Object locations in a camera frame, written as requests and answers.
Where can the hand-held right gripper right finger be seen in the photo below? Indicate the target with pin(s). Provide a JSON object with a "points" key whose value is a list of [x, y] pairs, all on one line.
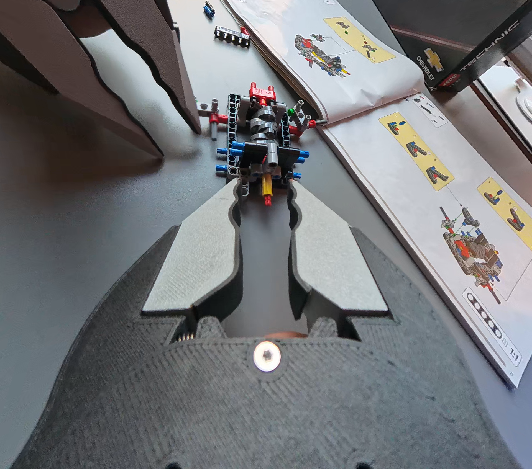
{"points": [[336, 261]]}

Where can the black lego beam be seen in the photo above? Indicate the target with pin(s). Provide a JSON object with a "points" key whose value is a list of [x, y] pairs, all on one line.
{"points": [[230, 37]]}

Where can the white monitor stand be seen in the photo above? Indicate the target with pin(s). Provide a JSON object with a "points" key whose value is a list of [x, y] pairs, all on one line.
{"points": [[511, 103]]}

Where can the lego chassis assembly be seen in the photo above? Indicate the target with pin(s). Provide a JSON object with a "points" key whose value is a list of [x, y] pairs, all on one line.
{"points": [[266, 124]]}

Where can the white instruction booklet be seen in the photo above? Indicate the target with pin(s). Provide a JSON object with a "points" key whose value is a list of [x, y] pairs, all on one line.
{"points": [[353, 74]]}

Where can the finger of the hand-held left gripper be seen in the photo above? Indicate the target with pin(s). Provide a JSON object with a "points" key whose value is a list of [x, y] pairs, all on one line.
{"points": [[141, 20], [62, 62]]}

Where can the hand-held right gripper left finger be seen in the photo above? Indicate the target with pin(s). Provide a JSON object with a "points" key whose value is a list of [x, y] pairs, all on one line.
{"points": [[195, 261]]}

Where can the short blue lego pin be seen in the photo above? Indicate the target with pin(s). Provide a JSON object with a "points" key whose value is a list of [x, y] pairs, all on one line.
{"points": [[209, 9]]}

